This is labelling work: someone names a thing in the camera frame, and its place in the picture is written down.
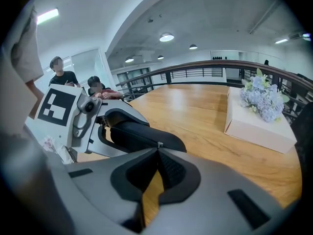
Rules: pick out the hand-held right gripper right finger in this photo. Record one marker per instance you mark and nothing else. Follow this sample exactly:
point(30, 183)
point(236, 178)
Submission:
point(215, 204)

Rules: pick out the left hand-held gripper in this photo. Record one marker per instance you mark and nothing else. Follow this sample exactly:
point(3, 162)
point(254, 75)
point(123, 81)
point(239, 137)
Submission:
point(56, 106)

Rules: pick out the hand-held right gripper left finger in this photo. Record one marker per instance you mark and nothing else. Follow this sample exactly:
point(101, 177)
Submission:
point(97, 180)

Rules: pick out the person's left forearm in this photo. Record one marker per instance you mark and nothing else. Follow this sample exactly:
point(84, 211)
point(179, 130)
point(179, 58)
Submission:
point(35, 92)

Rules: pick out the round pendant lamp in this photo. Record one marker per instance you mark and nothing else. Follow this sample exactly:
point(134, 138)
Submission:
point(193, 46)
point(166, 37)
point(160, 57)
point(129, 59)

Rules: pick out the white flat box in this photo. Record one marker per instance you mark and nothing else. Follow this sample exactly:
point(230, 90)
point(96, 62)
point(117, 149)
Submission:
point(256, 131)

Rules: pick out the large black office chair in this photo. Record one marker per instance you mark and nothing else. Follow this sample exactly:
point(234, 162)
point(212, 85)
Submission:
point(303, 131)

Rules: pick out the person's grey t-shirt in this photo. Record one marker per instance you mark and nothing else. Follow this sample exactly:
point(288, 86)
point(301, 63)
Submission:
point(27, 50)

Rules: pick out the blue artificial flowers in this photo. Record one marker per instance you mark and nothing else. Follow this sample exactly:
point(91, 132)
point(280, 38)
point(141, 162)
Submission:
point(264, 99)

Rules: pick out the ceiling strip light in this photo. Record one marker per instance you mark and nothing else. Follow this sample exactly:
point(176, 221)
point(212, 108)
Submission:
point(281, 41)
point(47, 16)

